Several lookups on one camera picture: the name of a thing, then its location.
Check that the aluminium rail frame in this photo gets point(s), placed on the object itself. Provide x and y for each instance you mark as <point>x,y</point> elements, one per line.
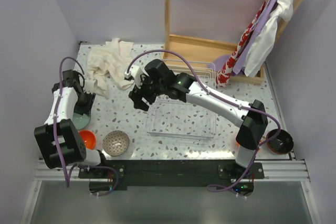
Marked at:
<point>274,170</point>

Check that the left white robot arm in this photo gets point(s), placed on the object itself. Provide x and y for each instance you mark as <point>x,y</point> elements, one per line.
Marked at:
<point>69,99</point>

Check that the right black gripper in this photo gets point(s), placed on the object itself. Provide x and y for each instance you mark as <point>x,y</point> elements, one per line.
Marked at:
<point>137,94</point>

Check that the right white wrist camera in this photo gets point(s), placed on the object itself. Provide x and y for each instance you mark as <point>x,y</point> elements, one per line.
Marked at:
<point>135,74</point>

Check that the brown patterned bowl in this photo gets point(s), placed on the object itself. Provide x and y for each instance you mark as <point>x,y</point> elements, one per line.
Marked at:
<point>116,143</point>

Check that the white wire dish rack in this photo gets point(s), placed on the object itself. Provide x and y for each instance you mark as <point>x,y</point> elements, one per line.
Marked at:
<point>174,118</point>

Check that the red white patterned cloth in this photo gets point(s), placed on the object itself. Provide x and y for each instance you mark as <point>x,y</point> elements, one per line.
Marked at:
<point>224,64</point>

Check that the pale green bowl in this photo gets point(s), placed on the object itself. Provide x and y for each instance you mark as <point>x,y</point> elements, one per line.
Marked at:
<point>80,121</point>

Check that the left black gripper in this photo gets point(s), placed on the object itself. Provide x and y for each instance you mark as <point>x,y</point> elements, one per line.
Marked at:
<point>85,100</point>

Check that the cream crumpled cloth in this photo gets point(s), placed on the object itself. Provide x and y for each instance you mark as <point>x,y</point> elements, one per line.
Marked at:
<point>108,61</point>

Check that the white hanging cloth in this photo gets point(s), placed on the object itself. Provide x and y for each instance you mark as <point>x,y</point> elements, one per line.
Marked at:
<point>264,42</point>

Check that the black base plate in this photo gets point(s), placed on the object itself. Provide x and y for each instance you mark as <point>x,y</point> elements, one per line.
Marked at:
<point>123,174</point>

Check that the lilac cloth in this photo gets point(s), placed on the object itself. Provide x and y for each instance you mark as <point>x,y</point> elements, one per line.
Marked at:
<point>238,68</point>

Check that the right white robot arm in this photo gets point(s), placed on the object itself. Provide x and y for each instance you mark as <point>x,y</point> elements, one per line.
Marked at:
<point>250,118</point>

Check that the black glossy bowl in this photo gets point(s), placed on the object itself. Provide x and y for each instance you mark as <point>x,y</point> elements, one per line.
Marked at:
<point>282,144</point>

